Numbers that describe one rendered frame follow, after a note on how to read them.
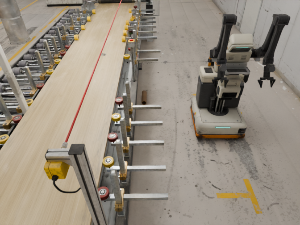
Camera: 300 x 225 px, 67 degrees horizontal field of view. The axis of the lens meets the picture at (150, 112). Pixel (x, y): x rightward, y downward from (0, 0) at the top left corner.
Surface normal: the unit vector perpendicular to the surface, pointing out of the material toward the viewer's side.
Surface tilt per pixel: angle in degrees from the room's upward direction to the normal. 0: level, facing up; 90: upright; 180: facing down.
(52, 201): 0
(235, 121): 0
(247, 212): 0
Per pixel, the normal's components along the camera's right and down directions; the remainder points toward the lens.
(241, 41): -0.03, -0.15
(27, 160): -0.02, -0.78
